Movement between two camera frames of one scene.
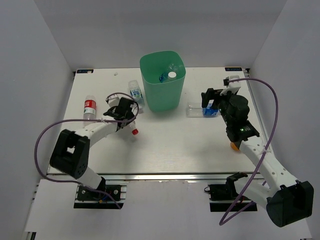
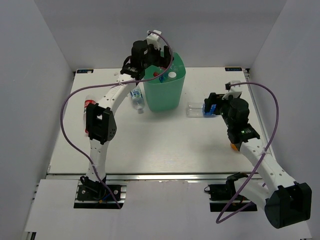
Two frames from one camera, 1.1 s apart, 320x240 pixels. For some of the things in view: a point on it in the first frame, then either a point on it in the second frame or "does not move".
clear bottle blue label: x=195 y=109 does not move
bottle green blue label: x=136 y=94 does not move
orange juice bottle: x=233 y=146 does not move
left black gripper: x=131 y=116 to x=163 y=62
